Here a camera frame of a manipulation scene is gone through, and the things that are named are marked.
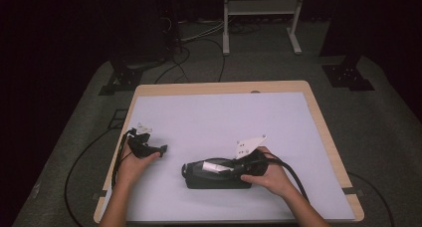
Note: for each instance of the person's right hand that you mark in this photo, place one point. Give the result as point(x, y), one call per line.
point(272, 179)

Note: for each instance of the black stand base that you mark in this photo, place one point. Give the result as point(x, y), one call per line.
point(122, 79)
point(348, 76)

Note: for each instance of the person's left hand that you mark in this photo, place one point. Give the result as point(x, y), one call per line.
point(131, 170)

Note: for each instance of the white paper roll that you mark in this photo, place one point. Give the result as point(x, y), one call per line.
point(215, 167)

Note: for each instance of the white metal stand frame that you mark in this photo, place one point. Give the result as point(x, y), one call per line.
point(226, 28)

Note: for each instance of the wooden table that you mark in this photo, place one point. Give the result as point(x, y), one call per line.
point(315, 97)

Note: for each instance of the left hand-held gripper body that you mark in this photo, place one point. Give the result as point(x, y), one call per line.
point(141, 144)

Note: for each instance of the white table mat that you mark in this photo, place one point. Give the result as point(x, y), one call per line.
point(212, 120)

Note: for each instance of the black pouch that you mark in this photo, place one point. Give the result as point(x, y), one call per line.
point(205, 182)

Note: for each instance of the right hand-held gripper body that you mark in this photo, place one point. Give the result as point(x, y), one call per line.
point(252, 160)

